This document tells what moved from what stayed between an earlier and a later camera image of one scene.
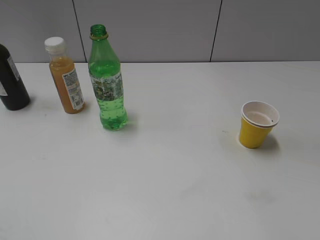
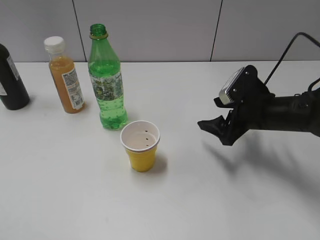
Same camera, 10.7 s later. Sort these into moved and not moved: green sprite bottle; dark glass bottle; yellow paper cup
Moved: yellow paper cup
Not moved: dark glass bottle; green sprite bottle
